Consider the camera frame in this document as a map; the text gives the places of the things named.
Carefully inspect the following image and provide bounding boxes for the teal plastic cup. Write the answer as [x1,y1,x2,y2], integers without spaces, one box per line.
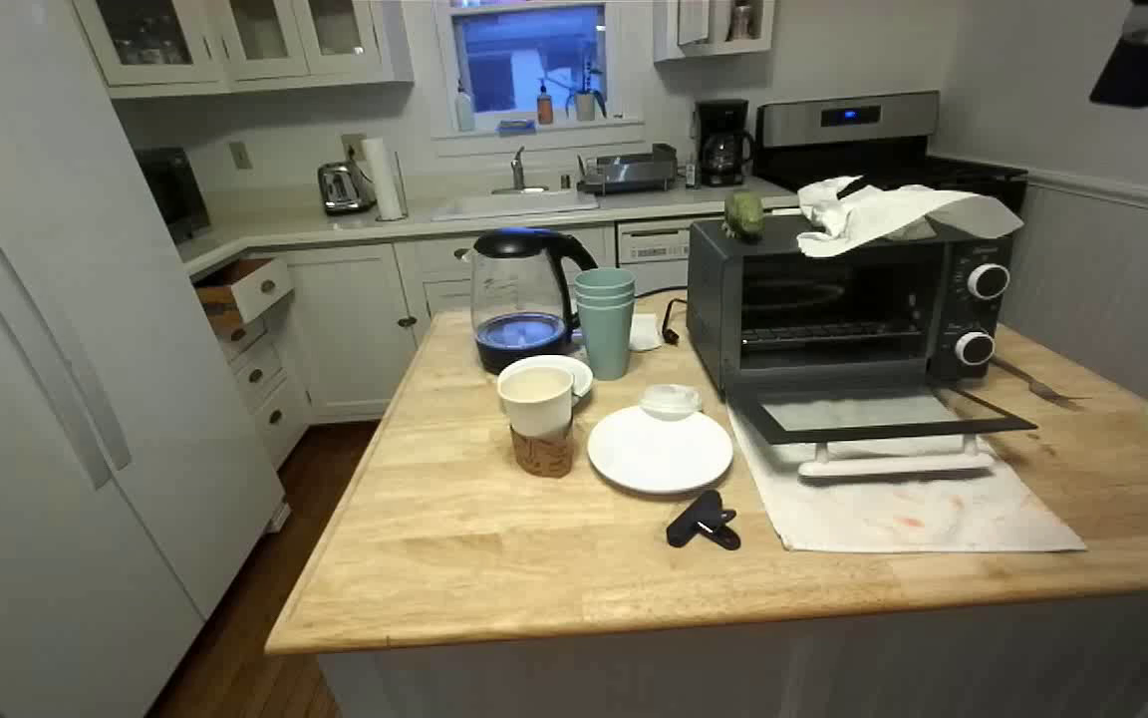
[571,264,638,292]
[574,297,638,382]
[574,280,638,307]

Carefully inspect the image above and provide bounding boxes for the white cloth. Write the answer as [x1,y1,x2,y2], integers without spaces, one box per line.
[790,170,1030,264]

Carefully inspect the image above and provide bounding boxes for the brown jar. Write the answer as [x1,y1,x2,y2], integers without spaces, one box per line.
[511,428,582,484]

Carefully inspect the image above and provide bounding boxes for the small white napkin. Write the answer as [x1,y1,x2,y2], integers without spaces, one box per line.
[624,311,668,353]

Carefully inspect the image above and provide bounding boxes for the black toaster oven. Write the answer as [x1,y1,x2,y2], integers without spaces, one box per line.
[684,211,1041,448]

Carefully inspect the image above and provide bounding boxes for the white dishwasher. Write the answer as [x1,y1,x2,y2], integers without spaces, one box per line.
[614,214,727,297]

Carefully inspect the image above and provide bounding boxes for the white kitchen sink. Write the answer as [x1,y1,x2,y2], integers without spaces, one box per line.
[430,187,602,223]

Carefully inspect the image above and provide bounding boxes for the white table mat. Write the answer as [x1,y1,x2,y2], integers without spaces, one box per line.
[727,401,1087,559]

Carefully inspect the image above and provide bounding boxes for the silver black stove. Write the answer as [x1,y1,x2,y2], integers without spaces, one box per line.
[750,89,1031,214]

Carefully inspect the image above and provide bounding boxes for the glass electric kettle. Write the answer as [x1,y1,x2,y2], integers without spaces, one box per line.
[465,227,602,377]

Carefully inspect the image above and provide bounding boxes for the black cable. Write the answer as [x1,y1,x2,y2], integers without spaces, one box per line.
[655,292,691,351]

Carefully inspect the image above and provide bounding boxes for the white refrigerator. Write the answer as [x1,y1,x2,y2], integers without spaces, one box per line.
[0,0,285,718]

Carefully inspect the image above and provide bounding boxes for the black countertop appliance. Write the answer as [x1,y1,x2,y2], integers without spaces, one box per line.
[134,143,216,250]

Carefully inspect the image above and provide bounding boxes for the white kitchen island base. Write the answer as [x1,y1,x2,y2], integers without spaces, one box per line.
[267,583,1148,718]

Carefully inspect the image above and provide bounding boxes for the small white bowl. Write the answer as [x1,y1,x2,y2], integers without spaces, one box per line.
[638,377,707,422]

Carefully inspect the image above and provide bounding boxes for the black dish rack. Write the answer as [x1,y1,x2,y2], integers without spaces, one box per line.
[574,138,684,198]

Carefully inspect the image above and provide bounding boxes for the kitchen window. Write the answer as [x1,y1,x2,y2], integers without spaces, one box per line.
[440,0,618,137]

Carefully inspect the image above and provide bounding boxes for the green round object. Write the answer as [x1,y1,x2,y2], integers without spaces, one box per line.
[723,187,769,243]

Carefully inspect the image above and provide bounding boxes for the open white drawer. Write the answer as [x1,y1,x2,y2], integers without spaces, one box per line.
[190,250,297,332]

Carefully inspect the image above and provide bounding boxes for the white base cabinets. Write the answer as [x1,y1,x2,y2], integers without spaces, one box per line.
[188,214,739,470]

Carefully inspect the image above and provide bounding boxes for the white paper towel roll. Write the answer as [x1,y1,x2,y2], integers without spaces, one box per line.
[361,130,409,223]

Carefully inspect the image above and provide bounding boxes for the black coffee maker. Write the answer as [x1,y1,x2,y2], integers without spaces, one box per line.
[693,95,756,192]

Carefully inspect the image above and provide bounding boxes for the white round plate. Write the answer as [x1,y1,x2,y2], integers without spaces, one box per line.
[582,397,739,498]

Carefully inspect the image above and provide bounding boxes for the silver toaster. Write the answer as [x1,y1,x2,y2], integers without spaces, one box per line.
[313,156,378,220]

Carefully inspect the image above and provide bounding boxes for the white glass-door wall cabinet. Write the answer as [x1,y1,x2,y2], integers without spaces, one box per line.
[70,0,414,98]

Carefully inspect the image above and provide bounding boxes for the small white wall cabinet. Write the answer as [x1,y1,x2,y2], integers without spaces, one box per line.
[651,0,780,62]

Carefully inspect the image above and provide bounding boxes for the black clip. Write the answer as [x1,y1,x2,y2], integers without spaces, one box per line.
[663,486,746,555]

